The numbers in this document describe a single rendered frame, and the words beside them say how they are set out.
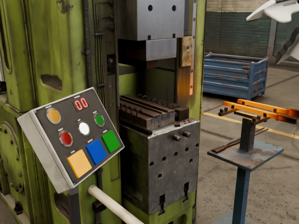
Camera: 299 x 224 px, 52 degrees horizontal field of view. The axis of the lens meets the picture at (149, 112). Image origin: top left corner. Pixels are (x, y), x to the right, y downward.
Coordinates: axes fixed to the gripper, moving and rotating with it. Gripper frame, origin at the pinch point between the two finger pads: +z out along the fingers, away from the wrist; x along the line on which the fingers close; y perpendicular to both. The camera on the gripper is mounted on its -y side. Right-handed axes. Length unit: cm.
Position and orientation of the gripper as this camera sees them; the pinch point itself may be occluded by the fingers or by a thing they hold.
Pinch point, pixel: (259, 42)
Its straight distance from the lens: 66.1
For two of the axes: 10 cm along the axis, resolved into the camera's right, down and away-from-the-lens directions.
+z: -7.5, 5.4, 3.8
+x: 6.3, 4.1, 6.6
